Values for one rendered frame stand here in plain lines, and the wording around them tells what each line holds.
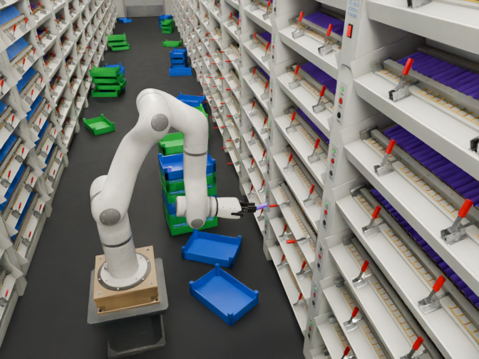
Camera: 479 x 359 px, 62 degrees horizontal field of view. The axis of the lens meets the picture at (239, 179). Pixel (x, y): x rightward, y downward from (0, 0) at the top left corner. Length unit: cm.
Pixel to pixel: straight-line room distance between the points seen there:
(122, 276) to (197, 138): 65
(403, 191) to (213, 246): 161
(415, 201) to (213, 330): 130
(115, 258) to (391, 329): 102
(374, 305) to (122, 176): 91
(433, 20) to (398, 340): 77
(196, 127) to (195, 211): 32
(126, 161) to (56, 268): 120
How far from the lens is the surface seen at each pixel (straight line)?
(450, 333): 97
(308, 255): 165
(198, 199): 151
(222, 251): 238
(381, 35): 113
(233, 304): 210
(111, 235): 159
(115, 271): 171
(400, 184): 102
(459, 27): 81
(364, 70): 113
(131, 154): 141
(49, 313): 227
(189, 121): 141
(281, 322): 204
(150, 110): 131
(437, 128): 86
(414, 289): 104
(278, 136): 191
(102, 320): 176
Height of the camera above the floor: 156
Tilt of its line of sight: 31 degrees down
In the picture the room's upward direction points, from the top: straight up
